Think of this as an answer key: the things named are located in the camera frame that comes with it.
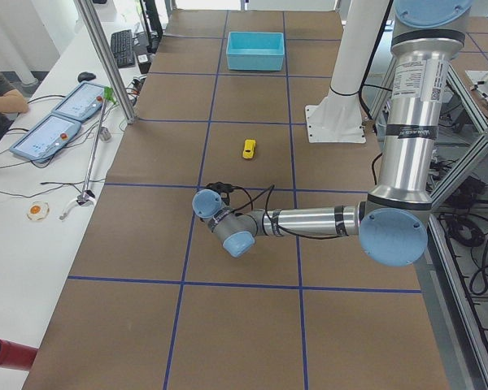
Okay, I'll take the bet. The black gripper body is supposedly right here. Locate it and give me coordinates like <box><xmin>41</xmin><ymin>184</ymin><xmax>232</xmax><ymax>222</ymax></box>
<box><xmin>205</xmin><ymin>181</ymin><xmax>235</xmax><ymax>205</ymax></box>

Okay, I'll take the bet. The yellow beetle toy car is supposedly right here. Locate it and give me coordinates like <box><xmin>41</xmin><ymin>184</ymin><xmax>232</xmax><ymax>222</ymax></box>
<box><xmin>242</xmin><ymin>139</ymin><xmax>256</xmax><ymax>160</ymax></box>

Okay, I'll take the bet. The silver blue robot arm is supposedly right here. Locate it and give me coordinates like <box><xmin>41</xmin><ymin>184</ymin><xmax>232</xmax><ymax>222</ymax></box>
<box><xmin>192</xmin><ymin>1</ymin><xmax>472</xmax><ymax>267</ymax></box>

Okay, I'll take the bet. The fried egg toy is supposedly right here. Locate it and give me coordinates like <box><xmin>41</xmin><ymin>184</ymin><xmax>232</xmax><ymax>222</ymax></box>
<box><xmin>26</xmin><ymin>201</ymin><xmax>50</xmax><ymax>222</ymax></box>

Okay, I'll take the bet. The small silver metal weight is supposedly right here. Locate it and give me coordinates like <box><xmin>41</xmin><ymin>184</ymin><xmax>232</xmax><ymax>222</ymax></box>
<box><xmin>98</xmin><ymin>127</ymin><xmax>111</xmax><ymax>142</ymax></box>

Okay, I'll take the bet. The silver grabber stick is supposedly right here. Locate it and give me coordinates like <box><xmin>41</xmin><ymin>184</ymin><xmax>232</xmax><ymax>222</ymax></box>
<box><xmin>59</xmin><ymin>87</ymin><xmax>115</xmax><ymax>221</ymax></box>

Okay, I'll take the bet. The light blue plastic bin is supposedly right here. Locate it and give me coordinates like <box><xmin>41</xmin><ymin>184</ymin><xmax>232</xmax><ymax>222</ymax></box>
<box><xmin>226</xmin><ymin>32</ymin><xmax>285</xmax><ymax>72</ymax></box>

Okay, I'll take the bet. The far blue teach pendant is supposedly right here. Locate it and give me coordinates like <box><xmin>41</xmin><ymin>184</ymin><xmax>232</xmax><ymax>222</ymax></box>
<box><xmin>52</xmin><ymin>81</ymin><xmax>105</xmax><ymax>123</ymax></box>

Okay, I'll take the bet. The blue teach pendant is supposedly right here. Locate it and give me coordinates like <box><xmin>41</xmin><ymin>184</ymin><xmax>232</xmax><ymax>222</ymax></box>
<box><xmin>9</xmin><ymin>114</ymin><xmax>81</xmax><ymax>163</ymax></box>
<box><xmin>52</xmin><ymin>81</ymin><xmax>105</xmax><ymax>123</ymax></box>

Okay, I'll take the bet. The black computer mouse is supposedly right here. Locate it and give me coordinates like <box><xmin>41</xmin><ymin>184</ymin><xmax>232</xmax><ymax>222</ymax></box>
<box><xmin>77</xmin><ymin>71</ymin><xmax>96</xmax><ymax>83</ymax></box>

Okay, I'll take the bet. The near blue teach pendant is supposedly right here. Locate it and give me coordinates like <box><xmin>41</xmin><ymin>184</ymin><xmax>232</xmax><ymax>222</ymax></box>
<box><xmin>9</xmin><ymin>114</ymin><xmax>81</xmax><ymax>163</ymax></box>

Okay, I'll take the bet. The black keyboard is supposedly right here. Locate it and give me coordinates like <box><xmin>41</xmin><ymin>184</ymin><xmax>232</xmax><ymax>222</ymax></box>
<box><xmin>110</xmin><ymin>29</ymin><xmax>135</xmax><ymax>68</ymax></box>

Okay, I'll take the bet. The red cylinder tube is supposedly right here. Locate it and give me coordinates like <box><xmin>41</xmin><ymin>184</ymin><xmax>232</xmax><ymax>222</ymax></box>
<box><xmin>0</xmin><ymin>339</ymin><xmax>38</xmax><ymax>371</ymax></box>

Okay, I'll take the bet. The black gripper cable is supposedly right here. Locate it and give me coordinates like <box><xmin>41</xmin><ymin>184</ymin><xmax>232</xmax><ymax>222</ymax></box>
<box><xmin>227</xmin><ymin>184</ymin><xmax>351</xmax><ymax>241</ymax></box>

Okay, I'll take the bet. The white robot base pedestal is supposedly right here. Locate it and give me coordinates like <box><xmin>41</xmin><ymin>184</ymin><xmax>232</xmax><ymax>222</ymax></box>
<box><xmin>305</xmin><ymin>0</ymin><xmax>392</xmax><ymax>144</ymax></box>

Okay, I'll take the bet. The aluminium frame post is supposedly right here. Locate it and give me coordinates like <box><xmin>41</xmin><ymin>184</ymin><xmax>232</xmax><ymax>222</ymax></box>
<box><xmin>75</xmin><ymin>0</ymin><xmax>136</xmax><ymax>124</ymax></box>

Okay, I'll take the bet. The black cable bundle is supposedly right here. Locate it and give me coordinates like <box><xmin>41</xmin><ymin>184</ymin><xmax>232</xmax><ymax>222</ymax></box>
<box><xmin>422</xmin><ymin>154</ymin><xmax>488</xmax><ymax>297</ymax></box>

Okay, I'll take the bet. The aluminium frame side rail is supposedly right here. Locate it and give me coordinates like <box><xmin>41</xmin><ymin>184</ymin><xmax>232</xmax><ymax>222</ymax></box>
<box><xmin>414</xmin><ymin>60</ymin><xmax>488</xmax><ymax>390</ymax></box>

